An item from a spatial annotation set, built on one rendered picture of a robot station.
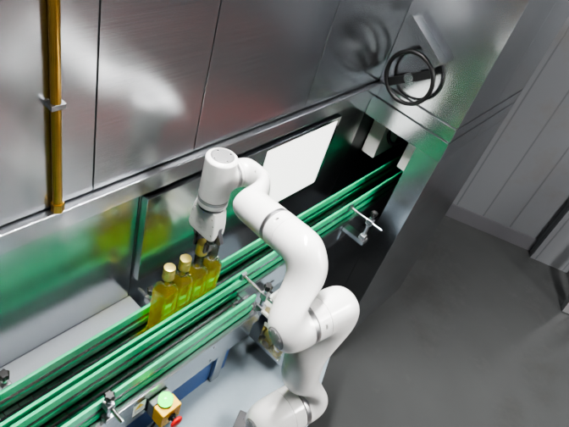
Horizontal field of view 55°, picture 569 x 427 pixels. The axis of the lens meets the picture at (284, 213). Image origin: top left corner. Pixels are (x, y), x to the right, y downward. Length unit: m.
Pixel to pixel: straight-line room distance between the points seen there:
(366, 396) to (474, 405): 0.66
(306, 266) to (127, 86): 0.55
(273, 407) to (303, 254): 0.50
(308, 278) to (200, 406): 0.95
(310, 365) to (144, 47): 0.80
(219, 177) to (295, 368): 0.50
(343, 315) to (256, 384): 0.90
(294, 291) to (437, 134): 1.21
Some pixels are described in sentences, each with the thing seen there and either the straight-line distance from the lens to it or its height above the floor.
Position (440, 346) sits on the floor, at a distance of 3.57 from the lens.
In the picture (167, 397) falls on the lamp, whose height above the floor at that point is 1.02.
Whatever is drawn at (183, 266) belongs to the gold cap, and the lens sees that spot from 1.59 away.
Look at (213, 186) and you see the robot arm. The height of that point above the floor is 1.61.
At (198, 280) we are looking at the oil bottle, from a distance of 1.67.
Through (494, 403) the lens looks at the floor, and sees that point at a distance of 3.53.
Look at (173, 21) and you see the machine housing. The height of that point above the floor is 1.98.
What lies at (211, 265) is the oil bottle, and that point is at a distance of 1.69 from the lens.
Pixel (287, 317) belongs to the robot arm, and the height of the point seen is 1.61.
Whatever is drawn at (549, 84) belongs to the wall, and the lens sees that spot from 4.04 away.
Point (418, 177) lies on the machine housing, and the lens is 2.31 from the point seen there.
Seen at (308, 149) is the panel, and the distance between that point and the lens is 2.04.
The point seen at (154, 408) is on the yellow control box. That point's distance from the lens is 1.70.
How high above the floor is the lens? 2.50
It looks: 40 degrees down
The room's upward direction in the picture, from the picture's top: 20 degrees clockwise
